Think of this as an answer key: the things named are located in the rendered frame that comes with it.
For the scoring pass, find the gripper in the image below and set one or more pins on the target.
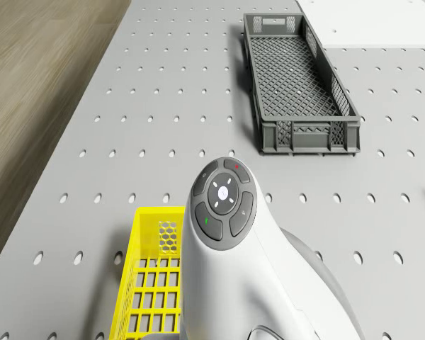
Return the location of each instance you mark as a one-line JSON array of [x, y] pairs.
[[159, 337]]

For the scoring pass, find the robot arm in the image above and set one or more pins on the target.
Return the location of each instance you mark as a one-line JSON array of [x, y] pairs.
[[233, 269]]

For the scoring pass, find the yellow basket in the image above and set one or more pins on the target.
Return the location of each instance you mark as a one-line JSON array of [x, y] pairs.
[[152, 283]]

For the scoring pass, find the dark grey basket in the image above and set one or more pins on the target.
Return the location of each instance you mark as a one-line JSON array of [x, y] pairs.
[[294, 88]]

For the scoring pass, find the white board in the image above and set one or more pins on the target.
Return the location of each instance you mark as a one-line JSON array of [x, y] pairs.
[[368, 25]]

